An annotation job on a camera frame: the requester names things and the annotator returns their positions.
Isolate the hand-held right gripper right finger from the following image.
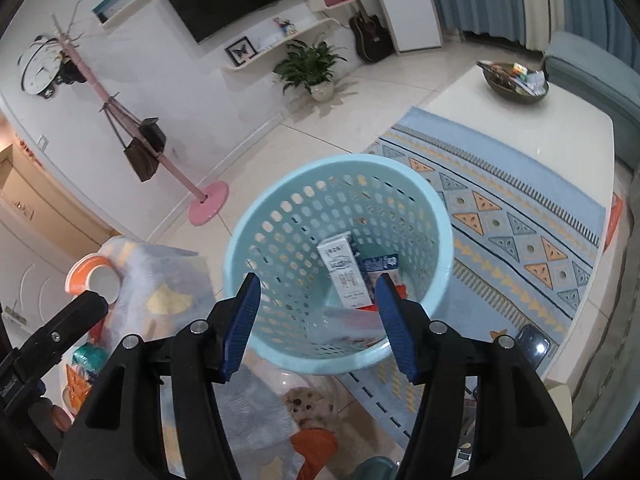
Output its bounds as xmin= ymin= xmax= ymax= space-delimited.
xmin=374 ymin=274 xmax=586 ymax=480

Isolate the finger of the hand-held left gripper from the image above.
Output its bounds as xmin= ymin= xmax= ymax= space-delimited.
xmin=10 ymin=290 xmax=111 ymax=381

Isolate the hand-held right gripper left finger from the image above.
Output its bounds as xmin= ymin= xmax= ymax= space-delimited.
xmin=52 ymin=271 xmax=263 ymax=480

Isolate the light blue plastic basket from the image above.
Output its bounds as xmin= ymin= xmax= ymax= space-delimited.
xmin=222 ymin=154 xmax=455 ymax=376

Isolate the green packet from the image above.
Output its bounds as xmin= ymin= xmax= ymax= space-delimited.
xmin=72 ymin=345 xmax=108 ymax=373

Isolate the orange tape roll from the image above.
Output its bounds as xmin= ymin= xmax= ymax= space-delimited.
xmin=66 ymin=255 xmax=121 ymax=306

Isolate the orange packet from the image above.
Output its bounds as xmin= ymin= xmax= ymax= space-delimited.
xmin=65 ymin=365 xmax=96 ymax=413

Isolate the white door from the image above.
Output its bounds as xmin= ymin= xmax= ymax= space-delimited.
xmin=0 ymin=220 xmax=108 ymax=331

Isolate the blue carton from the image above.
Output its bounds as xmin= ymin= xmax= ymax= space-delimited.
xmin=361 ymin=254 xmax=401 ymax=286

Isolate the white carton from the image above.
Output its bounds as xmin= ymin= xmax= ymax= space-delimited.
xmin=316 ymin=231 xmax=376 ymax=309

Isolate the fan pattern tablecloth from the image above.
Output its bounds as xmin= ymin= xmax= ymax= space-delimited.
xmin=60 ymin=235 xmax=311 ymax=480

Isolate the pink coat rack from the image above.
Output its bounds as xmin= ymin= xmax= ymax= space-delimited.
xmin=50 ymin=2 xmax=231 ymax=227

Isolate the black smartphone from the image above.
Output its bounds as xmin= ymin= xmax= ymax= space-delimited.
xmin=515 ymin=324 xmax=552 ymax=372

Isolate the blue patterned rug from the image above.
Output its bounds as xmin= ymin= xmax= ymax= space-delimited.
xmin=340 ymin=106 xmax=608 ymax=461

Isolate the brown handbag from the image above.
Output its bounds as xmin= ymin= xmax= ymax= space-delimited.
xmin=122 ymin=135 xmax=162 ymax=183

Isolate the black handbag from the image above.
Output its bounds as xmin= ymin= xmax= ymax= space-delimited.
xmin=139 ymin=117 xmax=167 ymax=153

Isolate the white coffee table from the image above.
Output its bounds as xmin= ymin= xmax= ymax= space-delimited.
xmin=417 ymin=62 xmax=615 ymax=381

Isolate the black cap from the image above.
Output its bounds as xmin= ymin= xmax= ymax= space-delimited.
xmin=57 ymin=55 xmax=88 ymax=86

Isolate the dark bowl with snacks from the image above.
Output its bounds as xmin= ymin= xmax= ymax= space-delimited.
xmin=477 ymin=60 xmax=550 ymax=106

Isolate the potted green plant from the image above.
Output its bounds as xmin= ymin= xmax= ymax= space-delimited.
xmin=272 ymin=35 xmax=348 ymax=103

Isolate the framed butterfly picture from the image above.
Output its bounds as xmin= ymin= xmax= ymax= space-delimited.
xmin=224 ymin=36 xmax=258 ymax=66

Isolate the white curved low shelf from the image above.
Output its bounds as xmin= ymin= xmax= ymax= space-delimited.
xmin=220 ymin=0 xmax=341 ymax=72

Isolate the black acoustic guitar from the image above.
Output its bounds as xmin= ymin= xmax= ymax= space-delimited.
xmin=348 ymin=0 xmax=394 ymax=63

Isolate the grey blue sofa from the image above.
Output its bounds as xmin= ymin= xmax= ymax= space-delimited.
xmin=542 ymin=30 xmax=640 ymax=171

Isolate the teal white box shelf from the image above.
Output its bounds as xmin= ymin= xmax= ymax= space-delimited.
xmin=91 ymin=0 xmax=152 ymax=29

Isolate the white standing air conditioner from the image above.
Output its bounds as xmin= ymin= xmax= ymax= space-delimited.
xmin=360 ymin=0 xmax=443 ymax=54

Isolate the white panda wall clock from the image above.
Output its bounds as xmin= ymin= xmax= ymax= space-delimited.
xmin=19 ymin=34 xmax=68 ymax=97

